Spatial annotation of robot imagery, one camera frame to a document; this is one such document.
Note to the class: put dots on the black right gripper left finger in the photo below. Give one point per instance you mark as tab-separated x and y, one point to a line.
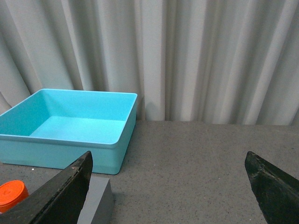
59	201

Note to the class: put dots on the white curtain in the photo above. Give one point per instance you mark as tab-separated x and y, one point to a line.
214	61

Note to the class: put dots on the gray block with round hole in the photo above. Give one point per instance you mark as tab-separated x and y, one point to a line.
99	202

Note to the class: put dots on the orange cylinder part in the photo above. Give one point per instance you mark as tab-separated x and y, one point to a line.
11	193

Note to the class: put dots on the light blue plastic box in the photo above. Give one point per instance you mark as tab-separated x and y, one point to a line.
52	128

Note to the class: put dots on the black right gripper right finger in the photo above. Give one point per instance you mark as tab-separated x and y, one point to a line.
276	192

